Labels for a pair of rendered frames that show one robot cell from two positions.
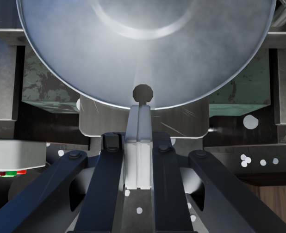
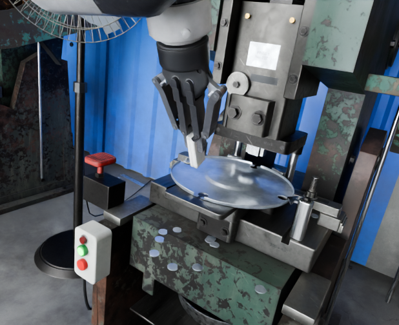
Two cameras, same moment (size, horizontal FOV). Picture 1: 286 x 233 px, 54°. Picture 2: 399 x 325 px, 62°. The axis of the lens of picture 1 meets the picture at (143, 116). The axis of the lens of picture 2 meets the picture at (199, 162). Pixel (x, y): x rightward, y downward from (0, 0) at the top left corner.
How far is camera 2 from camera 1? 0.57 m
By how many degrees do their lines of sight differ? 64
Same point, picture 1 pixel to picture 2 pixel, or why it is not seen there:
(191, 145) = not seen: outside the picture
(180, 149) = not seen: outside the picture
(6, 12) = (164, 181)
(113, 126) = (180, 195)
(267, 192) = not seen: outside the picture
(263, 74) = (284, 275)
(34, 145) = (108, 253)
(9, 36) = (155, 190)
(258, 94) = (275, 281)
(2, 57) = (141, 202)
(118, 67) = (199, 186)
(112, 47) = (202, 182)
